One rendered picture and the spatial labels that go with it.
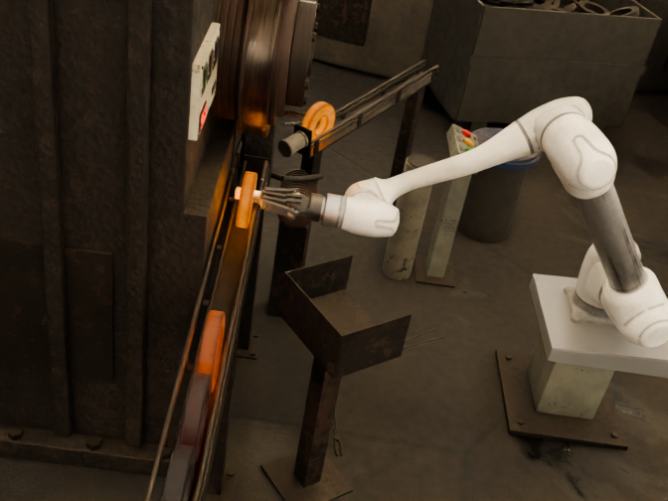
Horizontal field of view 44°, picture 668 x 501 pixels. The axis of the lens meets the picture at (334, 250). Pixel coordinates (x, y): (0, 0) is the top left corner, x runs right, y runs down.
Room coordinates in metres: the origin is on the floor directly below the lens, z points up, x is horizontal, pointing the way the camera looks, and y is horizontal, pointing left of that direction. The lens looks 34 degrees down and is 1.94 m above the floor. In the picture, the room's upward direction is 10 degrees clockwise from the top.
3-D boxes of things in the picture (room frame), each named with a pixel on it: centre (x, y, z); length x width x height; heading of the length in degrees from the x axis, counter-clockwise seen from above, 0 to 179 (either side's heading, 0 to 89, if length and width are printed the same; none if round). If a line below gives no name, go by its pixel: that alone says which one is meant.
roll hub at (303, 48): (2.10, 0.17, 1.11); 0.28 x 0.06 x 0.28; 3
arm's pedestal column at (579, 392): (2.18, -0.86, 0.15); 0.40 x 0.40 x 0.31; 3
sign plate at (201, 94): (1.75, 0.36, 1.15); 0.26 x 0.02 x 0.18; 3
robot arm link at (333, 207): (1.91, 0.02, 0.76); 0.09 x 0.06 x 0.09; 4
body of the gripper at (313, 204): (1.91, 0.10, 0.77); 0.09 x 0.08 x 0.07; 94
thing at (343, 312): (1.62, -0.05, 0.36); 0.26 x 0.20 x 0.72; 38
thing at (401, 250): (2.77, -0.27, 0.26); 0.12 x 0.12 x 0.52
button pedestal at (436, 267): (2.82, -0.42, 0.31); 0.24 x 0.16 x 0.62; 3
